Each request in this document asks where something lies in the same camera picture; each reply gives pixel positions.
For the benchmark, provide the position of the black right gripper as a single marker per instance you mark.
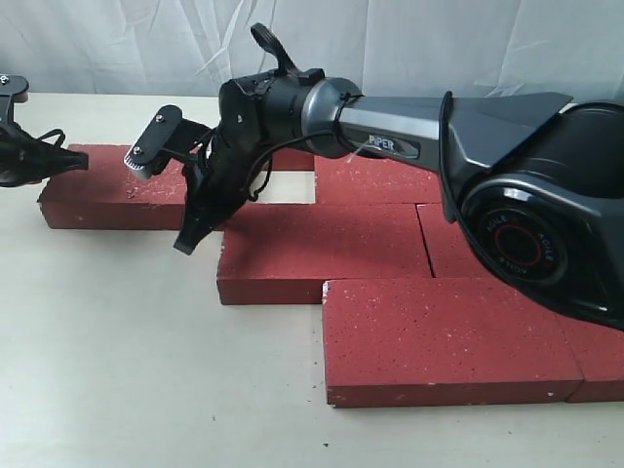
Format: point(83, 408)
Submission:
point(217, 186)

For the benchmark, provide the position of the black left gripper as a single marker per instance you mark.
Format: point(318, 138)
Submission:
point(25, 158)

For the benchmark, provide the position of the red brick with metal studs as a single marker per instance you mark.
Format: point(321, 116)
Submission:
point(107, 196)

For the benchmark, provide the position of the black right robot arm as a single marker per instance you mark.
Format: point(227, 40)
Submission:
point(534, 181)

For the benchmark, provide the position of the red brick third row right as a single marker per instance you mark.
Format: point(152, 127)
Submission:
point(449, 254)

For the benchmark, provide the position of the white fabric backdrop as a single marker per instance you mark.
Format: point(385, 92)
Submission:
point(389, 48)

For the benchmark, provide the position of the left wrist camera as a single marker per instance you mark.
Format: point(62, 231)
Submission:
point(14, 89)

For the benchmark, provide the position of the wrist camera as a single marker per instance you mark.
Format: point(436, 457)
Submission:
point(168, 136)
point(14, 89)

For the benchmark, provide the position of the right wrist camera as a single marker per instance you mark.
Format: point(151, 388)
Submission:
point(168, 136)

